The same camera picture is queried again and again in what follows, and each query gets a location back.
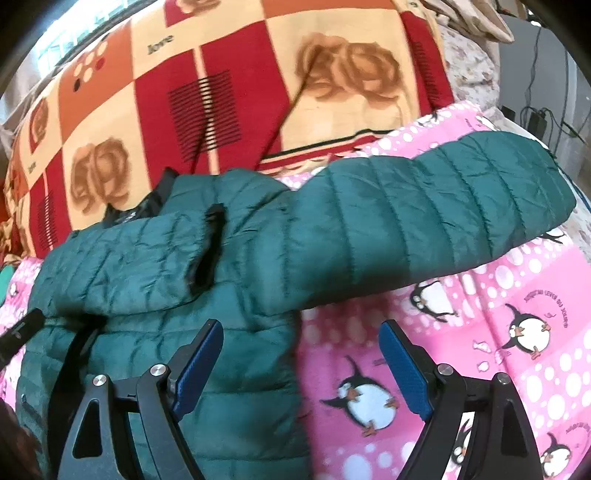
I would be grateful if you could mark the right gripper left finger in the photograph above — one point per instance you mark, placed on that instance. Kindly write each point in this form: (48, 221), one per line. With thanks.
(100, 444)

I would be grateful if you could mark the red orange rose blanket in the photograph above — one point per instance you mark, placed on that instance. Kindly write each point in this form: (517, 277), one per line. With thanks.
(202, 87)

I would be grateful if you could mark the beige curtain fabric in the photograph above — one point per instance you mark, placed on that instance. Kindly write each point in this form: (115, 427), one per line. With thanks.
(472, 18)

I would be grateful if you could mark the pink penguin blanket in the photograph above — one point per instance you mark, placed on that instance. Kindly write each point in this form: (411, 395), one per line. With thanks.
(522, 313)

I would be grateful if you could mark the teal green garment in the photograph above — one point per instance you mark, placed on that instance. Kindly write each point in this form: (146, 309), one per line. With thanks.
(6, 274)

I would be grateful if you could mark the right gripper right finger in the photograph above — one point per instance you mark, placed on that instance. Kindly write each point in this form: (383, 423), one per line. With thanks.
(502, 444)

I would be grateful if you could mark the floral white bedsheet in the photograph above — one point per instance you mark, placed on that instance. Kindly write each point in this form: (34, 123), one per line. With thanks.
(473, 68)

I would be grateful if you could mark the black power adapter with cables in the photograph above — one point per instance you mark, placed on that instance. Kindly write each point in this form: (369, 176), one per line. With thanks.
(542, 90)

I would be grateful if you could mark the green quilted puffer jacket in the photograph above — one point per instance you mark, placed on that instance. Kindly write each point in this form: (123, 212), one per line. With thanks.
(247, 251)

